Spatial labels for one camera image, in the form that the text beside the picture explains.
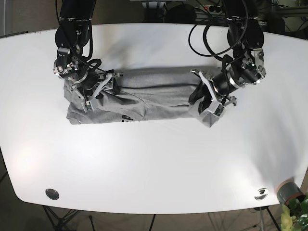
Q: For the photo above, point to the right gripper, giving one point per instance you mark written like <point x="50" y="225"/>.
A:
<point x="88" y="85"/>

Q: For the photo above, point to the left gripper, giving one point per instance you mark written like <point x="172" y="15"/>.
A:
<point x="212" y="94"/>

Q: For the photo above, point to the light grey T-shirt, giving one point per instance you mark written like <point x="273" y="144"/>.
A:
<point x="145" y="94"/>

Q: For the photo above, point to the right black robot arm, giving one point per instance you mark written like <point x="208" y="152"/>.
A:
<point x="74" y="36"/>

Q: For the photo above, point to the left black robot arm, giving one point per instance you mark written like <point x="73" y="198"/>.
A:
<point x="244" y="33"/>

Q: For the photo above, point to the right metal table grommet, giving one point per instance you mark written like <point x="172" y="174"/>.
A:
<point x="261" y="194"/>

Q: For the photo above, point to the metal table grommet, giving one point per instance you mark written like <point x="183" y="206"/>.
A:
<point x="261" y="194"/>
<point x="52" y="194"/>

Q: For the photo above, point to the grey plant pot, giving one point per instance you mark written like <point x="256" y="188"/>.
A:
<point x="288" y="190"/>

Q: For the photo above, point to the left metal table grommet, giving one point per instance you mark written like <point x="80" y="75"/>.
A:
<point x="52" y="194"/>

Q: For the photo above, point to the green plant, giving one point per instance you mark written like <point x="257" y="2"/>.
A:
<point x="294" y="215"/>

